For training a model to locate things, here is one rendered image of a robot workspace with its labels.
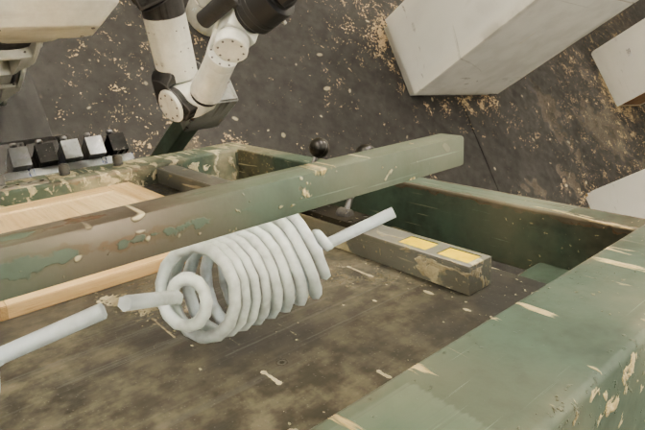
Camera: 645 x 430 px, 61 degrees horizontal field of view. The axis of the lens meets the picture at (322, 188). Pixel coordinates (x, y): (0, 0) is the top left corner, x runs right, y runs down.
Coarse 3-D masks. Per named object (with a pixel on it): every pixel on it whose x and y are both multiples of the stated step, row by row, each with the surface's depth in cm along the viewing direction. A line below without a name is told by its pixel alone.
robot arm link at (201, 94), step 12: (204, 72) 114; (180, 84) 122; (192, 84) 119; (204, 84) 116; (216, 84) 115; (180, 96) 120; (192, 96) 121; (204, 96) 118; (216, 96) 118; (192, 108) 120; (204, 108) 122
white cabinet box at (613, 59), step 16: (624, 32) 490; (640, 32) 479; (608, 48) 502; (624, 48) 491; (640, 48) 480; (608, 64) 504; (624, 64) 492; (640, 64) 482; (608, 80) 505; (624, 80) 494; (640, 80) 483; (624, 96) 495; (640, 96) 495
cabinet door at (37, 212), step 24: (96, 192) 127; (120, 192) 126; (144, 192) 124; (0, 216) 113; (24, 216) 112; (48, 216) 111; (72, 216) 110; (144, 264) 82; (48, 288) 75; (72, 288) 76; (96, 288) 78; (0, 312) 70; (24, 312) 72
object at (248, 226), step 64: (192, 192) 25; (256, 192) 26; (320, 192) 28; (0, 256) 19; (64, 256) 20; (128, 256) 22; (192, 256) 35; (256, 256) 33; (320, 256) 35; (64, 320) 25; (192, 320) 31; (256, 320) 34; (0, 384) 26
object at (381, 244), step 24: (168, 168) 139; (360, 240) 84; (384, 240) 80; (432, 240) 79; (384, 264) 81; (408, 264) 77; (432, 264) 74; (456, 264) 71; (480, 264) 71; (456, 288) 71; (480, 288) 72
